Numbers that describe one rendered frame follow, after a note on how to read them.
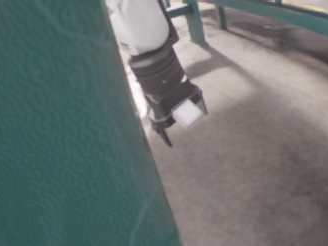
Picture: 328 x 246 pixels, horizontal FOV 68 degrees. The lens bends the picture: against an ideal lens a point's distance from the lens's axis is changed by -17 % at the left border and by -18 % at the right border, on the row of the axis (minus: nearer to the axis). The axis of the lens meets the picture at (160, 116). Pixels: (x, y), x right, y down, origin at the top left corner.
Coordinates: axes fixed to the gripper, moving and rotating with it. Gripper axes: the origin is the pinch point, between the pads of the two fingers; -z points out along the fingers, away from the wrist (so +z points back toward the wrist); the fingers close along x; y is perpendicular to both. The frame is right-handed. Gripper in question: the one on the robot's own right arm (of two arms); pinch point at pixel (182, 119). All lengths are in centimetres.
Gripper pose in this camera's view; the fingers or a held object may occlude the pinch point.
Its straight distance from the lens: 62.0
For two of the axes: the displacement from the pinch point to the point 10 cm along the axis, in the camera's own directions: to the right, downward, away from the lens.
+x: 7.3, -6.3, 2.5
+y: -5.6, -3.5, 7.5
